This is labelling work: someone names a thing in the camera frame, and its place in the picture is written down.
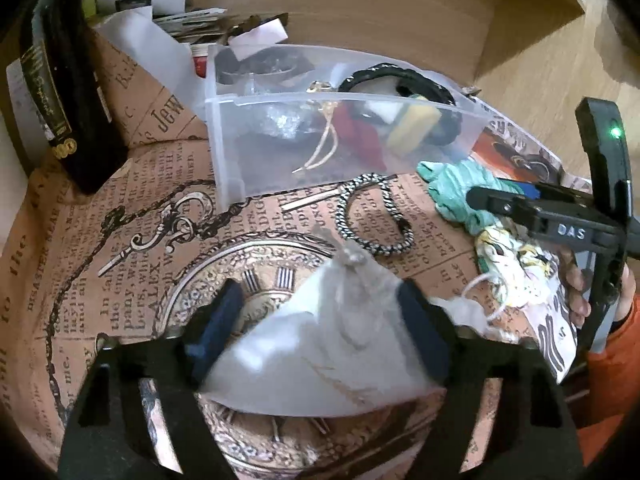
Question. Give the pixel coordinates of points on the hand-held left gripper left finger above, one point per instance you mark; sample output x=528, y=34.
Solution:
x=216, y=321

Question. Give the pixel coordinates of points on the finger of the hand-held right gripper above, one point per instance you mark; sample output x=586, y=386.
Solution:
x=550, y=191
x=500, y=204

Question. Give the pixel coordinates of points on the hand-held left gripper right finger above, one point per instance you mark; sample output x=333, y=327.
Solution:
x=421, y=331

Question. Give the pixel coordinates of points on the teal scrunchie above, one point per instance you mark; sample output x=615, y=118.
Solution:
x=450, y=185

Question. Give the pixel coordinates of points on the clear plastic bin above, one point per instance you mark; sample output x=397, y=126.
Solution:
x=240, y=125

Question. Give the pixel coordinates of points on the person's right forearm orange sleeve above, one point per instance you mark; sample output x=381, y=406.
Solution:
x=615, y=385

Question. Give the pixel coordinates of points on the person's right hand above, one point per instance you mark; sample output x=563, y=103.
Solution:
x=575, y=280

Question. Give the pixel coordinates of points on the white floral scrunchie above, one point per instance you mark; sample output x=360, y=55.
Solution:
x=520, y=260

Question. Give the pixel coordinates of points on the newspaper print mat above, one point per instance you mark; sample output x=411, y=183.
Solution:
x=125, y=270

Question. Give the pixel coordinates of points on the yellow sponge block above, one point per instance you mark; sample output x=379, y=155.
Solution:
x=412, y=127

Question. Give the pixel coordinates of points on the white tag black pattern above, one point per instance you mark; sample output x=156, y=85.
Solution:
x=555, y=340

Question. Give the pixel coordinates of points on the red fabric piece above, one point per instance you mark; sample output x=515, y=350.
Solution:
x=357, y=132

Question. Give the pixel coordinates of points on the silver foil wrapper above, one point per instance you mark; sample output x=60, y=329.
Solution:
x=282, y=124

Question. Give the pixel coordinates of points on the red white small box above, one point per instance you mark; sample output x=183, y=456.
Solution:
x=201, y=62

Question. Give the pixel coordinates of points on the white paper strip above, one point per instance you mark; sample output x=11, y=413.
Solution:
x=260, y=35

